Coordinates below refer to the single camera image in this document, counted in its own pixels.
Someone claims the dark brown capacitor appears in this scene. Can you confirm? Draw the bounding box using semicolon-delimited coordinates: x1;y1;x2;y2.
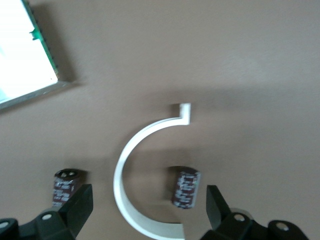
51;169;87;208
170;166;201;210

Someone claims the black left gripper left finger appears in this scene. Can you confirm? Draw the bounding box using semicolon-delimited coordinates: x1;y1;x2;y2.
0;183;95;240

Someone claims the white curved bracket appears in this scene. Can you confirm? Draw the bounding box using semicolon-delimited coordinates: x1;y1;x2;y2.
113;102;192;240

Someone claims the silver metal plate module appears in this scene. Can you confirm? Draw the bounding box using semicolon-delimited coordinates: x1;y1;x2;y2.
0;0;76;115

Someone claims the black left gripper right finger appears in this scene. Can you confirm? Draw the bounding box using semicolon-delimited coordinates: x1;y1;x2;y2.
199;184;307;240

